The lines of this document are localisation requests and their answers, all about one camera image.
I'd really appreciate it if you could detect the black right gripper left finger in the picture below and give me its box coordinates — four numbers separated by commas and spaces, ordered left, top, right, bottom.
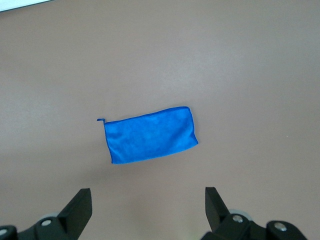
0, 187, 93, 240

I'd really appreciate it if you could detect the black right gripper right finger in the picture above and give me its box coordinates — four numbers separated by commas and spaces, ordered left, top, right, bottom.
199, 186, 307, 240

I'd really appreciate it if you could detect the blue microfibre towel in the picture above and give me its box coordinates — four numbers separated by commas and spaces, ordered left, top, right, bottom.
96, 106, 200, 165

